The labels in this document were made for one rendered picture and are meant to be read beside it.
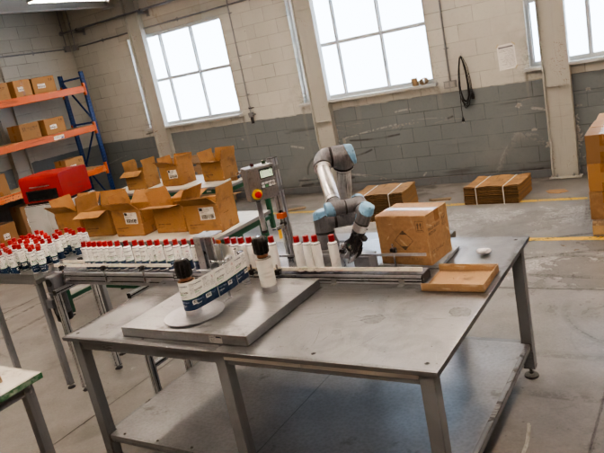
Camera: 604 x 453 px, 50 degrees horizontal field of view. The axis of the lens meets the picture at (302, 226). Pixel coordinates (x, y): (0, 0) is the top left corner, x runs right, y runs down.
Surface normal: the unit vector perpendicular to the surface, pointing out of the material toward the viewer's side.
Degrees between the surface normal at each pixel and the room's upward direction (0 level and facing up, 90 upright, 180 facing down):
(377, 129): 90
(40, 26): 90
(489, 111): 90
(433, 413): 90
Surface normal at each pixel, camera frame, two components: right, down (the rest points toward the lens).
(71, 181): 0.92, -0.09
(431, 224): 0.77, 0.00
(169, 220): -0.48, 0.31
